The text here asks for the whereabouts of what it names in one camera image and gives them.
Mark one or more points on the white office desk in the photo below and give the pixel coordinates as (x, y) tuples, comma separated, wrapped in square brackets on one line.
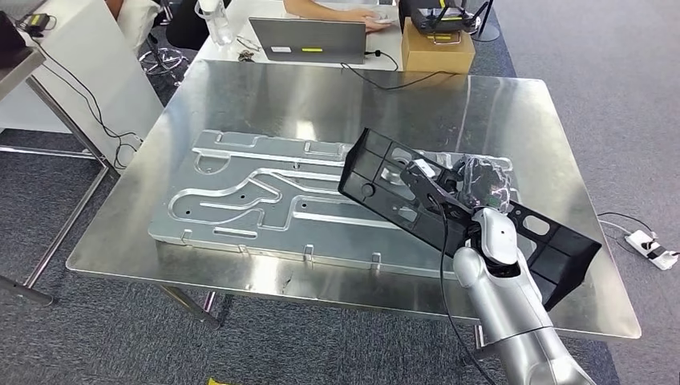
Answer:
[(228, 56)]

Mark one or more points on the black power adapter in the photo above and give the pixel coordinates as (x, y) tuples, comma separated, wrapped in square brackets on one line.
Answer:
[(37, 22)]

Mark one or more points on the chrome chair base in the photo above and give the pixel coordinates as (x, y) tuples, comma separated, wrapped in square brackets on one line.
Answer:
[(159, 58)]

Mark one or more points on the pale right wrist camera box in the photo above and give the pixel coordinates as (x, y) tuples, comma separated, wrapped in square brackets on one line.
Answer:
[(424, 168)]

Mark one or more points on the bunch of keys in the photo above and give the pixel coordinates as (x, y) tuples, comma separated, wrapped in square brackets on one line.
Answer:
[(247, 55)]

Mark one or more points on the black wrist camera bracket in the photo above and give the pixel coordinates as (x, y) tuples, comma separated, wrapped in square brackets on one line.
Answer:
[(425, 191)]

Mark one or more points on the steel side table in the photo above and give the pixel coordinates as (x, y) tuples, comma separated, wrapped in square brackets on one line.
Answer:
[(21, 66)]

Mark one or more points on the brown cardboard box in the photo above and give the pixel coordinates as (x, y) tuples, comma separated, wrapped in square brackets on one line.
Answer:
[(435, 56)]

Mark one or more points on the person's hand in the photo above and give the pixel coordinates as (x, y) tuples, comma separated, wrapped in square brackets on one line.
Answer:
[(378, 22)]

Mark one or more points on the white power strip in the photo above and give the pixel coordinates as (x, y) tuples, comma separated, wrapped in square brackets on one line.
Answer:
[(651, 250)]

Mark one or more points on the stainless steel workbench table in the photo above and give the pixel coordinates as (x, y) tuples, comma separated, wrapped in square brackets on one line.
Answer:
[(318, 95)]

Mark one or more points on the thin yellow floor tape square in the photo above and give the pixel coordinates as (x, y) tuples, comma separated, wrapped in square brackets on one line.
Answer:
[(218, 382)]

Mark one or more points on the person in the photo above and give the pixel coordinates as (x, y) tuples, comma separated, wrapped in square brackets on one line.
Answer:
[(138, 21)]

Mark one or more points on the grey laptop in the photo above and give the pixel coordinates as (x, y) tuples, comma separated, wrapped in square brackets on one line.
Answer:
[(308, 40)]

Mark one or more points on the black plastic plate bracket part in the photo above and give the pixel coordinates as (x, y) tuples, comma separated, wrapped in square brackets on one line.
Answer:
[(563, 255)]

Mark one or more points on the black device on side table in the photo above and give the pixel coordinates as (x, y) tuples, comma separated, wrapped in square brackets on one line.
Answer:
[(10, 42)]

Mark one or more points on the clear plastic water bottle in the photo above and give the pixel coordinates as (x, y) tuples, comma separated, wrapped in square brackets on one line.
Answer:
[(218, 26)]

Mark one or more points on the person's forearm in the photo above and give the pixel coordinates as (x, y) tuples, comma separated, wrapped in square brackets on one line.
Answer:
[(324, 10)]

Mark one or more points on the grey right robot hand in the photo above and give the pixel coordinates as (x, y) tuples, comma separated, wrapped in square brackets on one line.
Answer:
[(483, 183)]

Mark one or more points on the stamped silver sheet metal panel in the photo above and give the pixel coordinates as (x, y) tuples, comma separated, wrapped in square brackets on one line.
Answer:
[(265, 234)]

